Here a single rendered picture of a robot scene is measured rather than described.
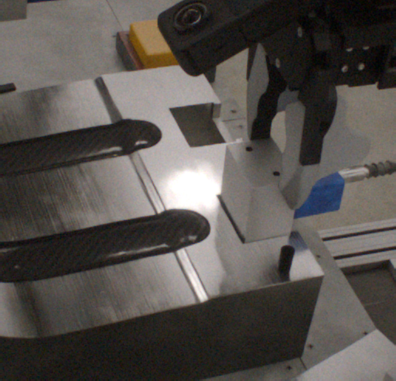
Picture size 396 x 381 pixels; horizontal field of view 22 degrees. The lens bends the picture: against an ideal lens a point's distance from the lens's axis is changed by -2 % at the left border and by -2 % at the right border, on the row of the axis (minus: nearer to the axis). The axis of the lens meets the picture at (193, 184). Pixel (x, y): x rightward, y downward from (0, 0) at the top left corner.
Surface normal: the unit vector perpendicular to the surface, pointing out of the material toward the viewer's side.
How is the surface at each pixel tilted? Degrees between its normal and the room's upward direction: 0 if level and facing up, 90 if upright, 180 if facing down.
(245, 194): 91
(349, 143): 80
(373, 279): 0
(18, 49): 0
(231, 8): 30
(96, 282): 3
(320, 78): 90
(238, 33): 89
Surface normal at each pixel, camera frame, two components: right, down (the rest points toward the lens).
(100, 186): 0.05, -0.74
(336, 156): 0.35, 0.50
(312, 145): 0.32, 0.76
